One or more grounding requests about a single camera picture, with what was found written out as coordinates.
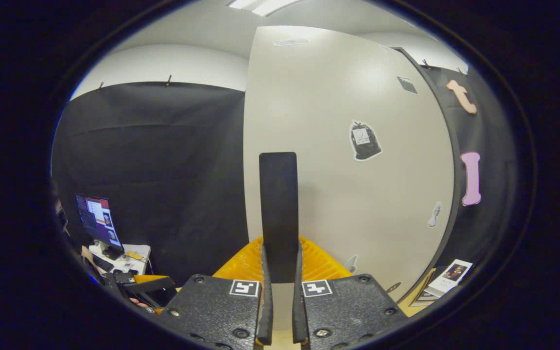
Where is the long ceiling light panel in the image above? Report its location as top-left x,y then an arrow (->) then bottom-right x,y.
227,0 -> 305,17

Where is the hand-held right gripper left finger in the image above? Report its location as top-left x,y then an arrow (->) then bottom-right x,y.
156,237 -> 274,350

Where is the beige cabinet door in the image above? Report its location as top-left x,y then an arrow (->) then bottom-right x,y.
243,25 -> 455,331

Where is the white desk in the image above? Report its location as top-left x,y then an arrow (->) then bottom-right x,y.
88,242 -> 152,276

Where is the white book with photo cover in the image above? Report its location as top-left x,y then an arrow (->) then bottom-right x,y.
425,259 -> 474,298

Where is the black backdrop cloth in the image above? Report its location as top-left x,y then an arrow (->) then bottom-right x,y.
51,63 -> 521,292

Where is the black keyboard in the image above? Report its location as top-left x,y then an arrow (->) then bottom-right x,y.
91,254 -> 115,273

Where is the computer monitor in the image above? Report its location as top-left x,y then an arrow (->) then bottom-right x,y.
76,194 -> 124,251

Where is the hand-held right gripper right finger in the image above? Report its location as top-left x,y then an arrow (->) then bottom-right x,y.
291,237 -> 411,350

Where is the black cabinet door handle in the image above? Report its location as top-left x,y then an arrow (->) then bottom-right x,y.
259,152 -> 300,284

